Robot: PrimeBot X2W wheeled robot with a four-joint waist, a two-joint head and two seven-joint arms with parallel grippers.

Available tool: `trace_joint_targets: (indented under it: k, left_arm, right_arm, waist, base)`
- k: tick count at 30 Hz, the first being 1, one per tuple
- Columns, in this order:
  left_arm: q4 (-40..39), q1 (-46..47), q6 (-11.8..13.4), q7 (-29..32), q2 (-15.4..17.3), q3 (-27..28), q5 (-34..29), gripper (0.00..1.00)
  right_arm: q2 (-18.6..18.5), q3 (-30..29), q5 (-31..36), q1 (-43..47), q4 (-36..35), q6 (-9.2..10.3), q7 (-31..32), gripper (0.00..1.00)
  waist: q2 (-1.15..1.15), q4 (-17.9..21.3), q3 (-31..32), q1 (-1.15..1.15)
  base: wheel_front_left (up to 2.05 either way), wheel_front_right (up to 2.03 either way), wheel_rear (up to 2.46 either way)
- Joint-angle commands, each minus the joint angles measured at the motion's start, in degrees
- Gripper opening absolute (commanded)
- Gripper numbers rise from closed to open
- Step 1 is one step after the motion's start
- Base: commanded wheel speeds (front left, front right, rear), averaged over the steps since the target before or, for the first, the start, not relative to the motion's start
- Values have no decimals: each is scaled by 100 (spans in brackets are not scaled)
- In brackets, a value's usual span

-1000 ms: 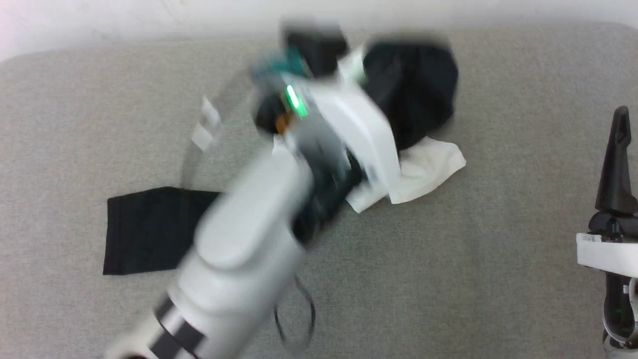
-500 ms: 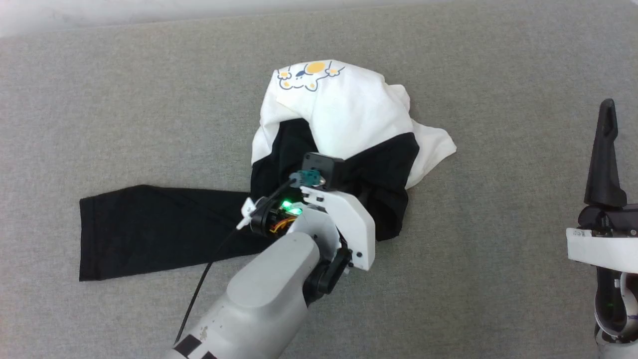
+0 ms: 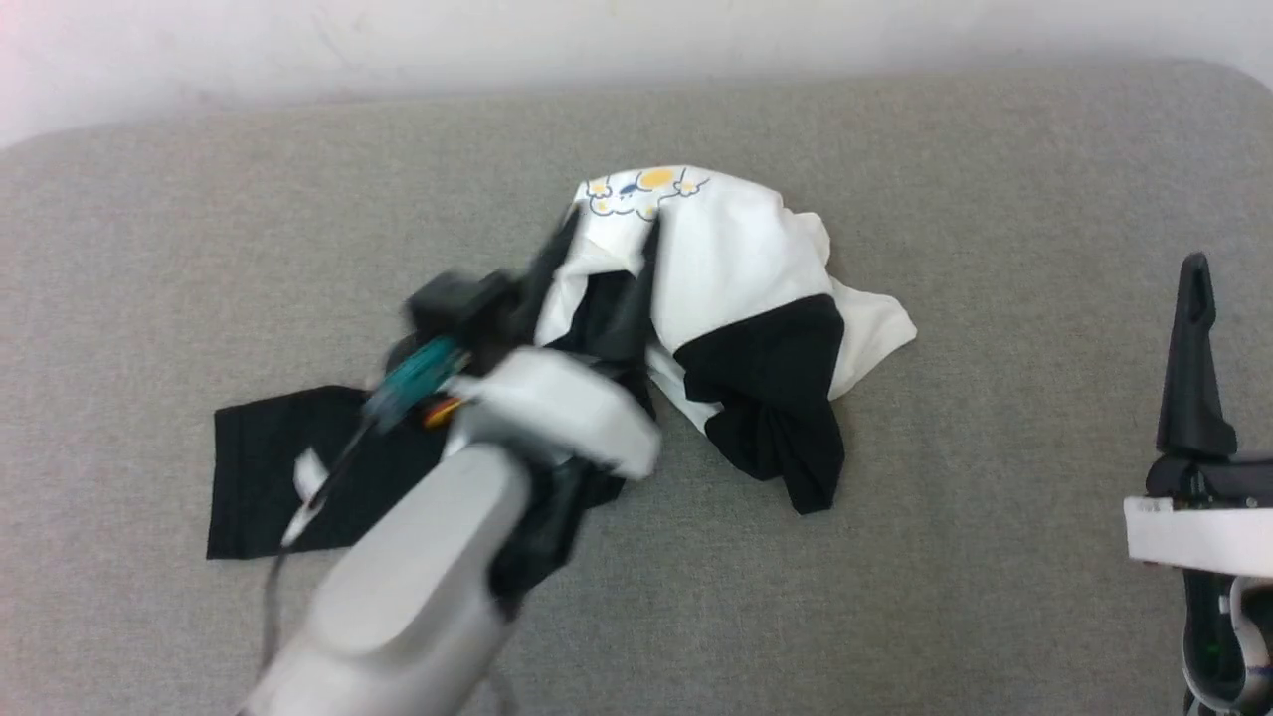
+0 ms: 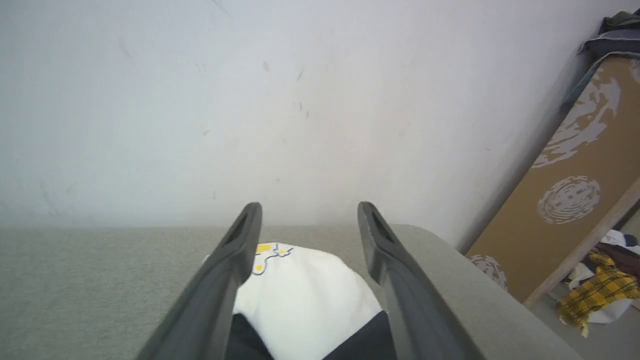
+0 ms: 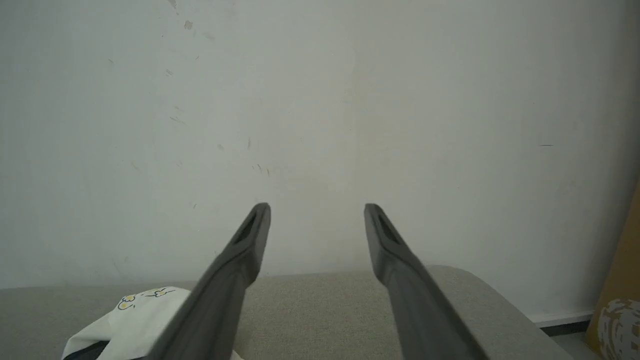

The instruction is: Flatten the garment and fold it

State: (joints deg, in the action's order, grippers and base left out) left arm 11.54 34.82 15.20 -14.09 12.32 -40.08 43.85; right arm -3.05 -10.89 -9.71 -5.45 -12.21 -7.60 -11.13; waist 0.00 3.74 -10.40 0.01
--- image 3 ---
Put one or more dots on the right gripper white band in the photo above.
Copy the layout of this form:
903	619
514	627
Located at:
1203	532

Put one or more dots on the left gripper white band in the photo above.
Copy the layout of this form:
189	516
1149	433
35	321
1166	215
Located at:
557	408

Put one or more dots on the black and white t-shirt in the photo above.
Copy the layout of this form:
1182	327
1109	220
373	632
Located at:
736	259

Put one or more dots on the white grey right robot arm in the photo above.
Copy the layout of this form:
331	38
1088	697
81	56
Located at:
1213	646

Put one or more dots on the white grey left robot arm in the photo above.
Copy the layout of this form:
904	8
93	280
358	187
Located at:
418	577

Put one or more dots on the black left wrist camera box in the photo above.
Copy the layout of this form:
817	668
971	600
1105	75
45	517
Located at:
448	298

